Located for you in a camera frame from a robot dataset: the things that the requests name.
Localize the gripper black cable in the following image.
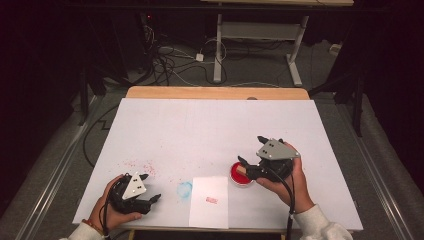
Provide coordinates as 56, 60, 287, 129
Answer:
99, 191, 113, 240
266, 166, 297, 240

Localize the black metal stand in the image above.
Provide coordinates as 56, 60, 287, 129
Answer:
308, 71, 365, 138
77, 66, 108, 127

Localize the bundle of floor cables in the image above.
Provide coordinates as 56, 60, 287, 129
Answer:
139, 13, 288, 88

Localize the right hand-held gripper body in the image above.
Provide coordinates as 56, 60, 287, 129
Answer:
246, 137, 301, 183

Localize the white metal desk frame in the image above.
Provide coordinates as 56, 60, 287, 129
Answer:
199, 0, 355, 88

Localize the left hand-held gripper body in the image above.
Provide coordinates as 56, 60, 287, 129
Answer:
109, 171, 153, 215

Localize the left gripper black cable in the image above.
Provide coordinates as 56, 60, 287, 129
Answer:
99, 191, 113, 240

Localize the large white board mat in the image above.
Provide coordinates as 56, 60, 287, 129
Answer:
72, 98, 364, 232

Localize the person's left hand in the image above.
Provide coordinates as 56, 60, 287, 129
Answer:
89, 174, 143, 231

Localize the wooden table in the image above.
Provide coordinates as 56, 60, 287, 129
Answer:
125, 85, 311, 101

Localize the white paper sheet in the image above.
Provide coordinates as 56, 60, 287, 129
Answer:
188, 175, 230, 230

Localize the person's right hand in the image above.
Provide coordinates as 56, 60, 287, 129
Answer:
256, 142, 314, 214

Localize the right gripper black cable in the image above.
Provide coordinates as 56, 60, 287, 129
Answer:
266, 166, 297, 240

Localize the round red ink pad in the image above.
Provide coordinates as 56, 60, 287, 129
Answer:
229, 161, 255, 187

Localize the orange wrist bracelet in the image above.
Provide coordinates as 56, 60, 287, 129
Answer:
81, 218, 105, 235

